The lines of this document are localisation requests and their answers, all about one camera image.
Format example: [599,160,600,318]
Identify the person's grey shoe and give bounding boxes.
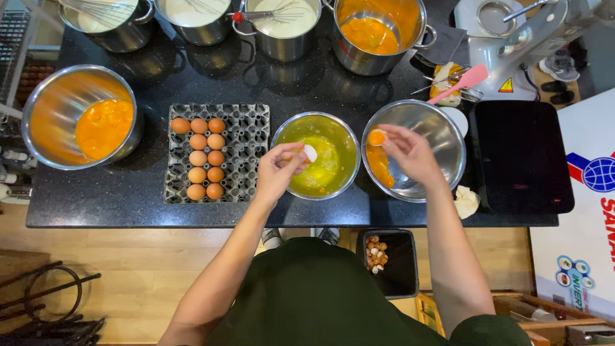
[261,227,285,251]
[316,227,341,247]

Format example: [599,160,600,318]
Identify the person's grey right shoe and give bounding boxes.
[316,227,341,247]

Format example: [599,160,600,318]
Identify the wooden crate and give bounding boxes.
[415,290,615,346]

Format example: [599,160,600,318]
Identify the black metal rack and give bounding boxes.
[0,260,107,346]

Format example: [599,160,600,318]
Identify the white chest freezer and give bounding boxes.
[529,86,615,322]

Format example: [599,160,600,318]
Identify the white stand mixer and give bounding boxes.
[454,0,615,102]

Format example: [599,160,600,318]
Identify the group of brown eggs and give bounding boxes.
[170,117,226,202]

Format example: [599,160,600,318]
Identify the crumpled white tissue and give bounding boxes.
[454,185,481,220]

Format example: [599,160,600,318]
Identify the red-handled wire whisk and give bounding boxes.
[227,0,312,25]

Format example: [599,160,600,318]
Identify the pink silicone spatula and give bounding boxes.
[427,64,490,106]

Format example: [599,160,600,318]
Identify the person's left hand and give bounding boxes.
[254,142,309,205]

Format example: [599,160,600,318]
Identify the dark grey cloth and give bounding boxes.
[414,24,471,70]

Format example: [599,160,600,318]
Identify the steel pot with wire whisk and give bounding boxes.
[58,0,157,54]

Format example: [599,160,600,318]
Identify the black sandals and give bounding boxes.
[541,80,576,105]

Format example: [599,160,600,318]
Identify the steel pot with red-handled whisk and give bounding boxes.
[232,0,324,63]

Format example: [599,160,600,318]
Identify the steel bowl with few yolks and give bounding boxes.
[361,99,467,204]

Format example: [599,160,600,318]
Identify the steel pot with egg yolks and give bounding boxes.
[323,0,438,77]

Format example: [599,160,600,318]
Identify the steel pot with cream batter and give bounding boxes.
[154,0,237,47]

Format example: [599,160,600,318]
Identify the small white plate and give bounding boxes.
[439,106,469,139]

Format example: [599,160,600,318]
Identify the person's right hand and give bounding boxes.
[378,124,446,189]

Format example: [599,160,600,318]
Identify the white wire shelf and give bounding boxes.
[0,0,61,205]

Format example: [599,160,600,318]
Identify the steel bowl with egg whites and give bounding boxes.
[270,111,361,202]

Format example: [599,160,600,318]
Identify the heap of discarded eggshells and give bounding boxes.
[365,235,389,275]

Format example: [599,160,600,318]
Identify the steel wire whisk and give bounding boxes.
[50,0,141,29]

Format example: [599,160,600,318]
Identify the person's dark green apron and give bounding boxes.
[206,237,533,346]

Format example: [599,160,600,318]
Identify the black waste bin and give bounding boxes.
[356,228,420,301]

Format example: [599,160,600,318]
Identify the grey sneaker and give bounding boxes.
[538,49,581,83]

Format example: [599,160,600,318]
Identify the large steel bowl with yolks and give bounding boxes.
[21,64,145,172]

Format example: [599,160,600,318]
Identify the grey egg tray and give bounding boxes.
[164,102,271,205]

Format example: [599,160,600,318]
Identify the black induction cooktop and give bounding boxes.
[469,99,576,215]

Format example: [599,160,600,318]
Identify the person's grey left shoe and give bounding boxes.
[261,227,285,251]

